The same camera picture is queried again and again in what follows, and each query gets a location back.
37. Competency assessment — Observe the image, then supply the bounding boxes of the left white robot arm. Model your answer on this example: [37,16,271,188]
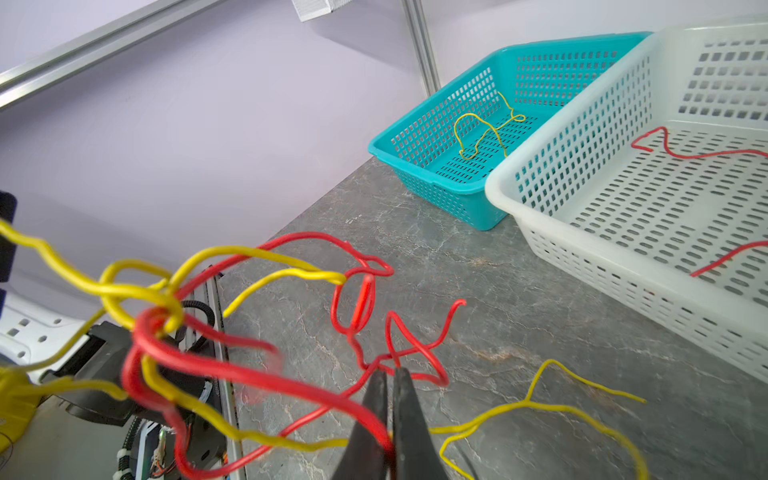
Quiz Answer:
[1,291,226,479]

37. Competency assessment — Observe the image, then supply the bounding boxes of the red yellow black cables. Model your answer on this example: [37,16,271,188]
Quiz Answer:
[0,218,468,480]

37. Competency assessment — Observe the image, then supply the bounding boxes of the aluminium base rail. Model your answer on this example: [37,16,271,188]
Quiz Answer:
[203,269,247,480]

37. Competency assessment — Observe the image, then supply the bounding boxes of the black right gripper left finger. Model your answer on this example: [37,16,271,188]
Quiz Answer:
[332,370,388,480]

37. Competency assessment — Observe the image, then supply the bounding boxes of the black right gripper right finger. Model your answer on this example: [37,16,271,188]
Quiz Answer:
[392,367,448,480]

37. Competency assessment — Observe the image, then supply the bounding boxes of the white mesh wall box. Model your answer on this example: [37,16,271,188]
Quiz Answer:
[292,0,352,22]

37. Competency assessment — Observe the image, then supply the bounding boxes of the teal plastic basket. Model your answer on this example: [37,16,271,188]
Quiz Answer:
[369,32,647,231]

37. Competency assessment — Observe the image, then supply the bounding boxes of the red cable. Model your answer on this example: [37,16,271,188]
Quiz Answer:
[629,125,768,278]

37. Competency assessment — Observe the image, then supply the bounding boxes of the white plastic basket middle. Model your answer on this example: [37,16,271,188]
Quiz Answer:
[485,17,767,380]

